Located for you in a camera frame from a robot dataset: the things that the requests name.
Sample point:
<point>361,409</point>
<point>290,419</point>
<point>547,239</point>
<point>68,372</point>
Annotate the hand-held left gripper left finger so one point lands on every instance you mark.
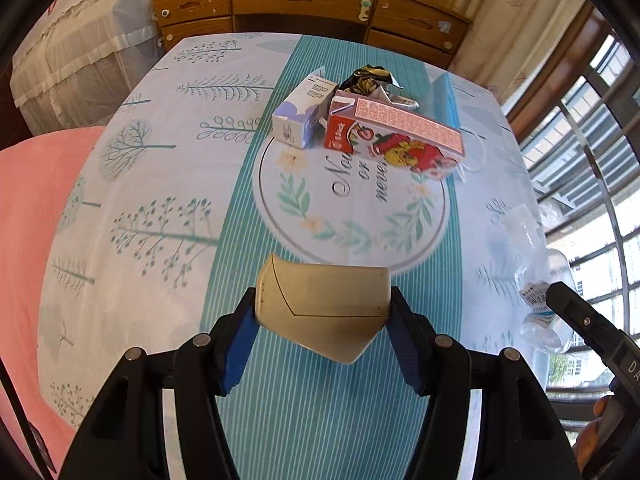
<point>239,352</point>

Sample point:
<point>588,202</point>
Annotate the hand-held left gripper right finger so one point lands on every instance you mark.
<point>406,355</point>

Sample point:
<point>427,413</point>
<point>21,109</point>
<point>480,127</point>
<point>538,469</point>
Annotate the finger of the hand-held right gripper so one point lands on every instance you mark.
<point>582,317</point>

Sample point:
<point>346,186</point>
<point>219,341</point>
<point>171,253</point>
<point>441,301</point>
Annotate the clear plastic bottle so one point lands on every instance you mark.
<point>537,260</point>

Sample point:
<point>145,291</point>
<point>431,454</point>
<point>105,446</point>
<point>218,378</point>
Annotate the person's right hand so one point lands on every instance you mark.
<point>587,440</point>

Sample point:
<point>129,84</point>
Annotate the metal window grille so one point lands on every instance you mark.
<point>595,170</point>

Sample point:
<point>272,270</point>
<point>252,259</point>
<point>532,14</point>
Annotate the tree print tablecloth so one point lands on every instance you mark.
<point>165,185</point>

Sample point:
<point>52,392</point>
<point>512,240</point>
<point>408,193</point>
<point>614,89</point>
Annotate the red patterned carton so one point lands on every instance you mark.
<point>395,135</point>

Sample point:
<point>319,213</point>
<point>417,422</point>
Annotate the pink blanket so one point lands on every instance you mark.
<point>30,235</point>

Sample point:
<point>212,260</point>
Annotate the white purple small box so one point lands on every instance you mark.
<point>300,117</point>

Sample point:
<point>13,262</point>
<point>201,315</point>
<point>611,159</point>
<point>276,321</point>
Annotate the dark floral foil wrapper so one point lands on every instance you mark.
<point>365,80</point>

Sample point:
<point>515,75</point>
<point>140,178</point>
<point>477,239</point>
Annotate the beige curtain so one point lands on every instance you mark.
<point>515,25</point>

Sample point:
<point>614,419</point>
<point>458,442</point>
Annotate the white lace bed cover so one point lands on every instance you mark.
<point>75,50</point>

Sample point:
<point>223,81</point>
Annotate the wooden cabinet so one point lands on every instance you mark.
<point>300,5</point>

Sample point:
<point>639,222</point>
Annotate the wooden window frame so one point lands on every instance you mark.
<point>555,75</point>

